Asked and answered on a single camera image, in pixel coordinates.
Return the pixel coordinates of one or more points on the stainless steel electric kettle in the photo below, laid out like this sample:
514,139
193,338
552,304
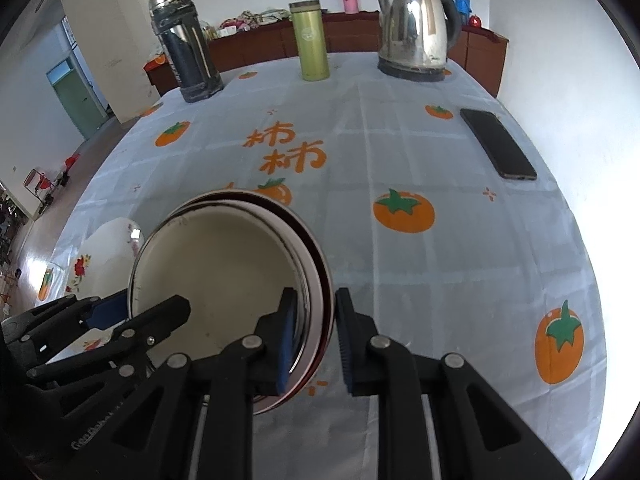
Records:
416,36

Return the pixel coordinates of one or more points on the stainless steel bowl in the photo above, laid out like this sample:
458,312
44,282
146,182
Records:
300,259

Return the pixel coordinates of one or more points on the green tumbler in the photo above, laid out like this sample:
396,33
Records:
306,17

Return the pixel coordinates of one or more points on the red folding chair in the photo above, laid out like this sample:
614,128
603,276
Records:
39,186

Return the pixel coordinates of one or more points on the blue persimmon tablecloth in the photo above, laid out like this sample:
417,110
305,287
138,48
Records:
446,255

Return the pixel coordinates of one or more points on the green door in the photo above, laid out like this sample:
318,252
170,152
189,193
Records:
76,98

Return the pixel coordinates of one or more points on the large black thermos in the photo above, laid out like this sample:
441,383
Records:
176,25

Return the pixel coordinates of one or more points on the white floral plate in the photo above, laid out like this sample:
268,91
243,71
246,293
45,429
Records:
102,268

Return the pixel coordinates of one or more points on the cream enamel bowl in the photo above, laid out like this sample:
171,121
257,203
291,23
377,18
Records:
232,265

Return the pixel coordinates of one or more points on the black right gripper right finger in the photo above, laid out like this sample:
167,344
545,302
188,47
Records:
437,418

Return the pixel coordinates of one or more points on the blue thermos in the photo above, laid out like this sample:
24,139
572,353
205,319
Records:
464,9

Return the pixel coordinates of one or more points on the black smartphone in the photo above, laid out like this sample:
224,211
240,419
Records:
505,154

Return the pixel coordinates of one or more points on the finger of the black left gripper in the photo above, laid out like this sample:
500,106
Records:
51,327
150,319

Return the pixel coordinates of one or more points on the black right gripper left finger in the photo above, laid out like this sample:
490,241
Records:
194,419

